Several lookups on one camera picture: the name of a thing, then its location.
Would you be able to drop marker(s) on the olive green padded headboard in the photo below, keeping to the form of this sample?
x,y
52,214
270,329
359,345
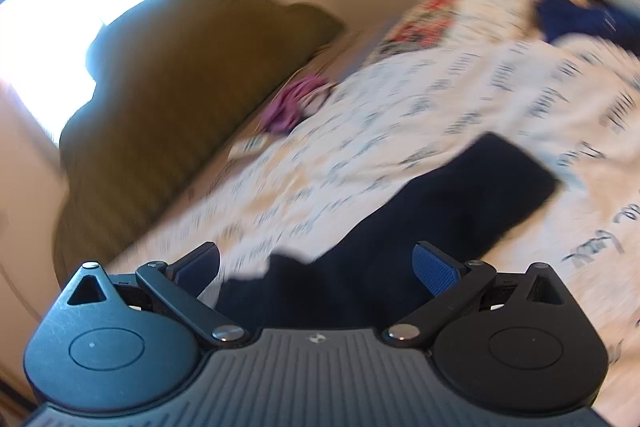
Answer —
x,y
175,79

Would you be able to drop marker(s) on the bright window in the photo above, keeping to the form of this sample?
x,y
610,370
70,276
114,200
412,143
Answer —
x,y
65,6

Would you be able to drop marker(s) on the dark navy garment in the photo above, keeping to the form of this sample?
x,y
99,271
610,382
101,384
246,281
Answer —
x,y
366,279

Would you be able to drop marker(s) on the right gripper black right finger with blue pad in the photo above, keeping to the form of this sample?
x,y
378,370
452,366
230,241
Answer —
x,y
454,285

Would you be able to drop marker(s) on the purple crumpled cloth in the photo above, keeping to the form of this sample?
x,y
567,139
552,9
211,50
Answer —
x,y
296,101

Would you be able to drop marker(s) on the white power strip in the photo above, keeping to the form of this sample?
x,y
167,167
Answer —
x,y
249,147

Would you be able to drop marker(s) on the white duvet with blue script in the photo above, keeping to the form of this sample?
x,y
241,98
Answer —
x,y
569,98

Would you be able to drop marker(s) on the dark blue clothing pile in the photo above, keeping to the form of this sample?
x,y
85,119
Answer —
x,y
559,18

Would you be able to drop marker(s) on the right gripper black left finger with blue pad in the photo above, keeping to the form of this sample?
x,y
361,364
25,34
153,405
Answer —
x,y
174,291

